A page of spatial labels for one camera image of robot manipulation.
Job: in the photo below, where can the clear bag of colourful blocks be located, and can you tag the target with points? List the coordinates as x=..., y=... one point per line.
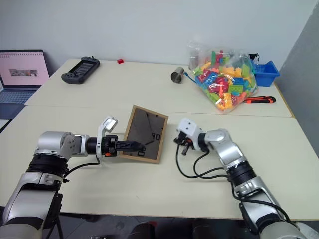
x=224, y=82

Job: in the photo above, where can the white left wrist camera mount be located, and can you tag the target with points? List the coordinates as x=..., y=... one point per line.
x=109, y=124

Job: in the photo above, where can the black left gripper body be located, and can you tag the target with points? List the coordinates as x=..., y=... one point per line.
x=109, y=145

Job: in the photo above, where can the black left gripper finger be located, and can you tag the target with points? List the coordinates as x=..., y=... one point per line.
x=129, y=149
x=127, y=143

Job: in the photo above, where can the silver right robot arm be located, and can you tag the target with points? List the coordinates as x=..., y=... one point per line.
x=231, y=154

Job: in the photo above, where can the open laptop with pink screen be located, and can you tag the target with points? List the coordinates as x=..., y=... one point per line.
x=20, y=74

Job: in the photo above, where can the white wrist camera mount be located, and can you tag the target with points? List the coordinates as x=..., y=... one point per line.
x=109, y=124
x=190, y=128

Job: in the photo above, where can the black handheld game controller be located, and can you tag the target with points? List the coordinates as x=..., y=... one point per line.
x=79, y=71

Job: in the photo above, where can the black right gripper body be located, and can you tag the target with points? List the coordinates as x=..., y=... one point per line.
x=184, y=140

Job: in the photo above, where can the blue plastic bin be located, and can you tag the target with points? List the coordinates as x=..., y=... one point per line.
x=268, y=73

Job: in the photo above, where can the wooden picture frame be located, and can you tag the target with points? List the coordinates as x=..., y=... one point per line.
x=139, y=124

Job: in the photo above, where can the orange and black utility knife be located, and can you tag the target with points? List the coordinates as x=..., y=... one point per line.
x=259, y=99

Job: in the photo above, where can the metal cup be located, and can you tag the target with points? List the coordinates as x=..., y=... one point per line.
x=177, y=75

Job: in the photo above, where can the small red block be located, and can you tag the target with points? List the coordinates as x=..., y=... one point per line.
x=120, y=61

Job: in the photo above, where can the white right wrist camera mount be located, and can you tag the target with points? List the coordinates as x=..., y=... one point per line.
x=190, y=128

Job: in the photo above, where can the black metal stand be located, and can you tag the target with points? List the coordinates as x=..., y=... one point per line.
x=56, y=219

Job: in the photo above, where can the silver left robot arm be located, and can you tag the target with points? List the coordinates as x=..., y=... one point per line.
x=49, y=147

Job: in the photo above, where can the black object in bin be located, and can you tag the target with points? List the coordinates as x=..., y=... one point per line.
x=254, y=57

